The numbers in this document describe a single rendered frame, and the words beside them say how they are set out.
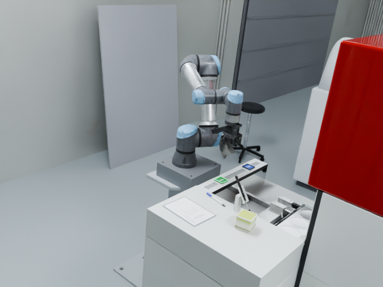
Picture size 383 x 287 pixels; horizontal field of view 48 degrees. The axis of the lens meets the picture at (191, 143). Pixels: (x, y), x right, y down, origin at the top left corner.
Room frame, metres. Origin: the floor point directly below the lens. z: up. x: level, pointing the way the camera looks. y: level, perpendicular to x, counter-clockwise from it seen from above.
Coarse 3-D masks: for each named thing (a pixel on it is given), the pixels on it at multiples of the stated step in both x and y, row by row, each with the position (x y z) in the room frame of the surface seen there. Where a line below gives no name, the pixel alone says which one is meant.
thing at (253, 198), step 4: (248, 192) 2.13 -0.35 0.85; (248, 196) 2.11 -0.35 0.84; (252, 196) 2.09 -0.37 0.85; (256, 196) 2.10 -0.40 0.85; (252, 200) 2.09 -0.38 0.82; (256, 200) 2.08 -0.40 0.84; (260, 200) 2.06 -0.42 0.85; (264, 200) 2.06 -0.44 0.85; (260, 204) 2.06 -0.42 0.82; (264, 204) 2.04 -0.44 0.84; (268, 204) 2.03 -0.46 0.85; (284, 216) 1.96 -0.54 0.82
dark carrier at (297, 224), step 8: (304, 208) 1.94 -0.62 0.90; (296, 216) 1.85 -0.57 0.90; (304, 216) 1.86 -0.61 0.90; (280, 224) 1.76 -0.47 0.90; (288, 224) 1.77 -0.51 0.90; (296, 224) 1.78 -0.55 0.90; (304, 224) 1.78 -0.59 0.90; (288, 232) 1.70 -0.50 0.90; (296, 232) 1.71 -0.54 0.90; (304, 232) 1.71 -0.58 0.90
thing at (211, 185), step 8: (256, 160) 2.35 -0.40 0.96; (240, 168) 2.21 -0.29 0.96; (256, 168) 2.23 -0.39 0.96; (224, 176) 2.09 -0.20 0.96; (232, 176) 2.11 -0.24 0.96; (240, 176) 2.11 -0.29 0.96; (200, 184) 1.96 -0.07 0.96; (208, 184) 1.97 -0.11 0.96; (216, 184) 1.99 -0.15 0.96; (224, 184) 1.99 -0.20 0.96
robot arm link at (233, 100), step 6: (234, 90) 2.05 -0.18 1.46; (228, 96) 2.01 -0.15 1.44; (234, 96) 1.99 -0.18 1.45; (240, 96) 1.99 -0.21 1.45; (228, 102) 2.01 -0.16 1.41; (234, 102) 1.99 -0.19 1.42; (240, 102) 1.99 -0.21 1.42; (228, 108) 2.00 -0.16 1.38; (234, 108) 1.99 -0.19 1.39; (240, 108) 2.00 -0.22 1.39; (234, 114) 1.99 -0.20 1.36
